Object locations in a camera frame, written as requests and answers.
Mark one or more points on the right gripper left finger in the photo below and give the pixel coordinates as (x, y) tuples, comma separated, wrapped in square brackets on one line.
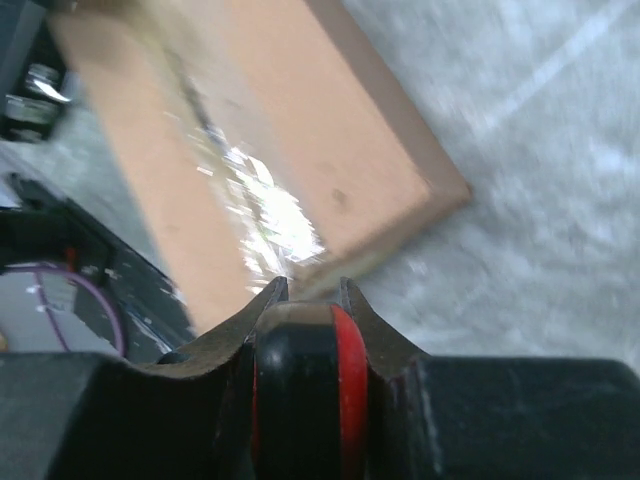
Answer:
[(94, 416)]

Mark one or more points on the brown cardboard express box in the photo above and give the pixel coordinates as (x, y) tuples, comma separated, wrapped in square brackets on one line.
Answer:
[(261, 138)]

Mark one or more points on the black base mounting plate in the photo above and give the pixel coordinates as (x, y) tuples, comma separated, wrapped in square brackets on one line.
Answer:
[(76, 261)]

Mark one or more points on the black speaker case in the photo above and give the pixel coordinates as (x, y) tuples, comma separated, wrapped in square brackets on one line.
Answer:
[(36, 85)]

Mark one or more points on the red black utility knife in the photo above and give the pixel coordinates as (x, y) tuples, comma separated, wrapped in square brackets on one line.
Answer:
[(310, 394)]

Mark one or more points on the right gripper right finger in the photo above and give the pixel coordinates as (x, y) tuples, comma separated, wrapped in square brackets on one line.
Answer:
[(463, 417)]

